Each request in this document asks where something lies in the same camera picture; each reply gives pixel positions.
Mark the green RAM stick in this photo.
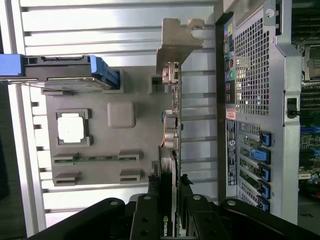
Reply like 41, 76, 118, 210
53, 154, 141, 164

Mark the blue card retainer row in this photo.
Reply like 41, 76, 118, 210
249, 129, 273, 213

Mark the grey plastic parts rack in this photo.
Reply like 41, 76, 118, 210
41, 66, 181, 187

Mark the silver CPU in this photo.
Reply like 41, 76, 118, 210
57, 112, 85, 145

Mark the dark grey PC case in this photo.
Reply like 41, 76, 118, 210
214, 0, 320, 226

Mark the hard disk in blue caddy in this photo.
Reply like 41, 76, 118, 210
0, 53, 121, 91

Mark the metal CPU socket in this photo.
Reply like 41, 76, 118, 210
301, 42, 320, 84

